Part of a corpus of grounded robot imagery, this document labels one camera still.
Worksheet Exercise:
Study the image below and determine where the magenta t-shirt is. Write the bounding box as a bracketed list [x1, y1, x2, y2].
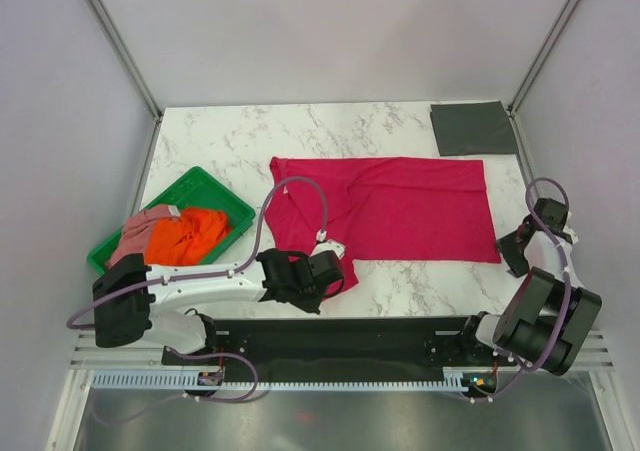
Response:
[265, 157, 501, 294]

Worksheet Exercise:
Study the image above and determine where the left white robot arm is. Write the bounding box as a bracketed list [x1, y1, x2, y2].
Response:
[92, 240, 345, 364]

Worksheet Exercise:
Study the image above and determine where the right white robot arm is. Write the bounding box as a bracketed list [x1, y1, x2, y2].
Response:
[457, 198, 602, 376]

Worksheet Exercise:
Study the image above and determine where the orange t-shirt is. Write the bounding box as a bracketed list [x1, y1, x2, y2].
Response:
[144, 207, 232, 266]

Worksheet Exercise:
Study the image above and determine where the dark grey folded cloth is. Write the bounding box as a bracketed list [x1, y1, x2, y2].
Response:
[430, 101, 518, 157]

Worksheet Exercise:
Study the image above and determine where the green plastic tray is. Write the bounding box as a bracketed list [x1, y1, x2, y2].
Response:
[87, 166, 255, 274]

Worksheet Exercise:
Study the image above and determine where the dusty pink t-shirt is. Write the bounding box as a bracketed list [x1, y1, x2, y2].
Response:
[106, 204, 181, 269]

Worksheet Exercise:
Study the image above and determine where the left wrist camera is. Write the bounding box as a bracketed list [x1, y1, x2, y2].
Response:
[311, 230, 346, 260]

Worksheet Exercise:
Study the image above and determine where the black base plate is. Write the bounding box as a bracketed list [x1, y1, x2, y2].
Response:
[159, 314, 519, 385]

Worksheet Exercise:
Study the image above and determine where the white slotted cable duct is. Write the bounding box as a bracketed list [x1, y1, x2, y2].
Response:
[91, 368, 469, 392]

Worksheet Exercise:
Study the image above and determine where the aluminium rail profile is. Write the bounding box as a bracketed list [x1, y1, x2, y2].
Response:
[70, 331, 163, 370]

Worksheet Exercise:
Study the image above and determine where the left aluminium frame post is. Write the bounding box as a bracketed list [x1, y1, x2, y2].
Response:
[69, 0, 164, 122]

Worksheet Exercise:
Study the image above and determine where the aluminium frame post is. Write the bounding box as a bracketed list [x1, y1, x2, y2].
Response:
[505, 0, 601, 117]
[69, 0, 164, 122]

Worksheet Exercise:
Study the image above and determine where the right aluminium frame post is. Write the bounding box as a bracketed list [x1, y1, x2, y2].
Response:
[505, 0, 601, 117]

